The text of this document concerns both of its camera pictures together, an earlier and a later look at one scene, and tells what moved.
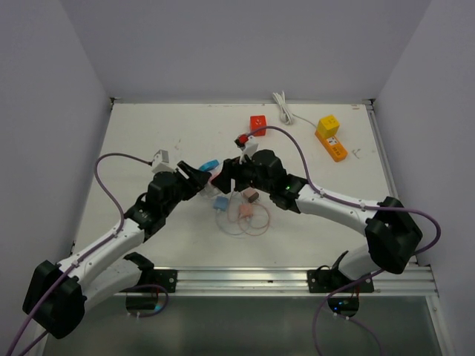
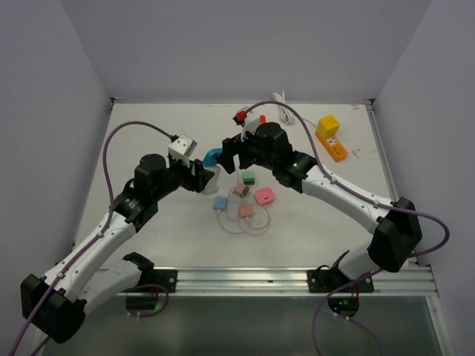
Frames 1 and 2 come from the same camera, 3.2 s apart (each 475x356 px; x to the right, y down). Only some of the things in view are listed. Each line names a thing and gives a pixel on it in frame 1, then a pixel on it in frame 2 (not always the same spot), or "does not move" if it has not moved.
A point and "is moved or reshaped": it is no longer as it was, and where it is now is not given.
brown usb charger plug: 251,194 is moved or reshaped
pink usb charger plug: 246,209 does not move
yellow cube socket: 328,126 does not move
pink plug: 214,173 is moved or reshaped
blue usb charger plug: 221,202 does not move
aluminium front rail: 246,282 does not move
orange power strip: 334,147 does not move
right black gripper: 233,168 → 235,145
